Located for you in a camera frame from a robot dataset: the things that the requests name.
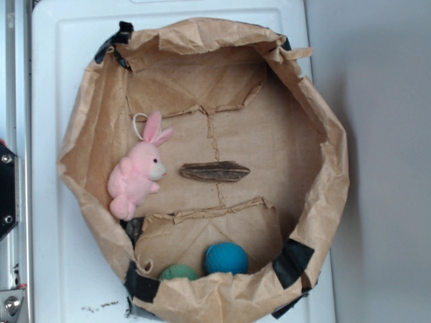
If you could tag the pink plush bunny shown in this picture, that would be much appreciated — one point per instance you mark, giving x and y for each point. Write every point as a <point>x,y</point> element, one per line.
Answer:
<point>136,175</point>

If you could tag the blue ball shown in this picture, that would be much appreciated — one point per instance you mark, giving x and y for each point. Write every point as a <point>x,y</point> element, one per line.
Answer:
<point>226,257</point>

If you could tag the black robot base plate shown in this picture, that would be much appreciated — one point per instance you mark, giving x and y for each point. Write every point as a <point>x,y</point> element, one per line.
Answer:
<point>8,191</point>

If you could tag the green ball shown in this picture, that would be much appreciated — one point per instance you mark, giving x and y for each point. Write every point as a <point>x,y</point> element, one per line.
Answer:
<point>179,271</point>

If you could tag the silver metal rail frame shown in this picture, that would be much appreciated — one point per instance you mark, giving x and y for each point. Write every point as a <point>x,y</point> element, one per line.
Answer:
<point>17,297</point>

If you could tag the brown bark wood piece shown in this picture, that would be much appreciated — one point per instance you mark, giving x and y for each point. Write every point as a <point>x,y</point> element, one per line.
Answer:
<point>220,171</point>

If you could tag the brown paper bag bin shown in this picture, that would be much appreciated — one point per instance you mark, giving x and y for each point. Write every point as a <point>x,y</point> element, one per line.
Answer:
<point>232,92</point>

